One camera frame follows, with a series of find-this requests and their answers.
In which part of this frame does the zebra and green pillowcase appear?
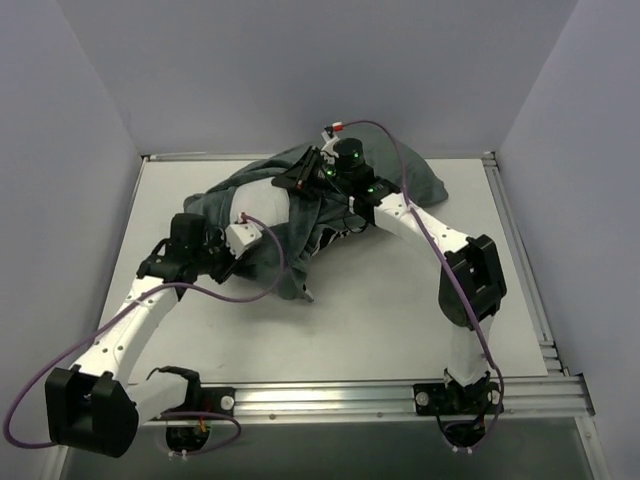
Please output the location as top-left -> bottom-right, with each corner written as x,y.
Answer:
183,126 -> 448,300

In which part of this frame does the white pillow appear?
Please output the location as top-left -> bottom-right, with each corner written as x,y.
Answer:
226,177 -> 290,231

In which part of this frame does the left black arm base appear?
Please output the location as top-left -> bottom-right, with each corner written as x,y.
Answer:
155,386 -> 242,459

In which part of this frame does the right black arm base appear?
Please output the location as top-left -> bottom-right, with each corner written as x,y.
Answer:
412,376 -> 504,453

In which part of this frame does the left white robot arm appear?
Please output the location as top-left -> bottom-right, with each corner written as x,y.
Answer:
45,213 -> 262,458

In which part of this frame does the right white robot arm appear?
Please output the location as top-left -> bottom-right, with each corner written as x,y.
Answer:
272,138 -> 507,413

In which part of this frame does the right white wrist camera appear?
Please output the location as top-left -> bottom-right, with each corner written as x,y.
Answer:
320,122 -> 344,163

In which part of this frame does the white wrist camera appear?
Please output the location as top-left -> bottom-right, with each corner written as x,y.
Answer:
320,122 -> 344,163
224,212 -> 262,259

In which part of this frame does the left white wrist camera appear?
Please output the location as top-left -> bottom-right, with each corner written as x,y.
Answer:
224,212 -> 262,259

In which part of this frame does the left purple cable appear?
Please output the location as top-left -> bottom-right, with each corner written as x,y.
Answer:
2,214 -> 291,454

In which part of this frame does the aluminium mounting rail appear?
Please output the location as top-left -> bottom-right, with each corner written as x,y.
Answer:
54,372 -> 596,426

